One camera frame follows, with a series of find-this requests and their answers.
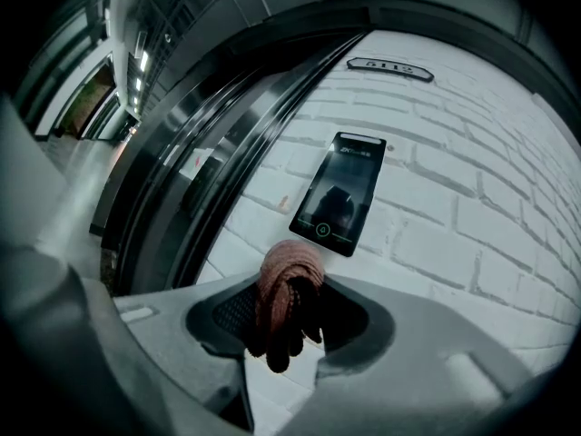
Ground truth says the black wall access panel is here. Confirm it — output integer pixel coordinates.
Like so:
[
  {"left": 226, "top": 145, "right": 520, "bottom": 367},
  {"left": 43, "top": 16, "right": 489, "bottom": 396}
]
[{"left": 289, "top": 130, "right": 388, "bottom": 259}]

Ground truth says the white paper sign, red tape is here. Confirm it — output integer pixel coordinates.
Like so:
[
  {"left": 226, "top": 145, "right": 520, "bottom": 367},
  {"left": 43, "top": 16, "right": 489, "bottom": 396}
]
[{"left": 186, "top": 149, "right": 213, "bottom": 171}]

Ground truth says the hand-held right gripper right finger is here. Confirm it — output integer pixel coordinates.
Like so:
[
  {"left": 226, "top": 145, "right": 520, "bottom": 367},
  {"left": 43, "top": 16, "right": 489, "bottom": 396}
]
[{"left": 279, "top": 272, "right": 541, "bottom": 436}]

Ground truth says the brown knitted cloth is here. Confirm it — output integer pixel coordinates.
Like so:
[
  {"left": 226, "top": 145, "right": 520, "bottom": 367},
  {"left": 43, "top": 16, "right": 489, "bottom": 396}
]
[{"left": 244, "top": 238, "right": 326, "bottom": 375}]

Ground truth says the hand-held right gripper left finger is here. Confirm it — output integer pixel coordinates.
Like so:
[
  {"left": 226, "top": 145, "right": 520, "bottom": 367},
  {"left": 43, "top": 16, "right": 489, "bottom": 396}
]
[{"left": 84, "top": 270, "right": 263, "bottom": 431}]

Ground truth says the black door number plate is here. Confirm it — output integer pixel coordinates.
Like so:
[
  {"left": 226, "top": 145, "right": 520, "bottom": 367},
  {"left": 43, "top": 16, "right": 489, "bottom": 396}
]
[{"left": 346, "top": 55, "right": 436, "bottom": 84}]

